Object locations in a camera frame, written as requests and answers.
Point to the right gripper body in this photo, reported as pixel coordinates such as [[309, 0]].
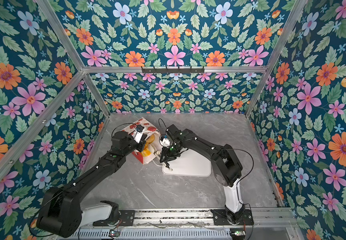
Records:
[[171, 152]]

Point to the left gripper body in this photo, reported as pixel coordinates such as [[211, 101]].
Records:
[[131, 145]]

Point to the red white paper bag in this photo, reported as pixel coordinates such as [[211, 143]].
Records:
[[152, 151]]

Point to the yellow ring bread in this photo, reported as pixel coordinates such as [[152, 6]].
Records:
[[150, 139]]

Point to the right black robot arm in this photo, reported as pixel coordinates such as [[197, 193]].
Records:
[[226, 166]]

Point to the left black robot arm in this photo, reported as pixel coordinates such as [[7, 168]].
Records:
[[61, 213]]

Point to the white rectangular tray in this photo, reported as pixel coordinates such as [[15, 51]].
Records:
[[190, 164]]

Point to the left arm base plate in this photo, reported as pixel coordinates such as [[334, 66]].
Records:
[[121, 218]]

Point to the black wall hook rail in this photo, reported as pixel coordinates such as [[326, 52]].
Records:
[[172, 70]]

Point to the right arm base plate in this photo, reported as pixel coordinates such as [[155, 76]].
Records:
[[224, 217]]

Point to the aluminium front rail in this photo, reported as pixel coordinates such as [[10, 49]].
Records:
[[195, 224]]

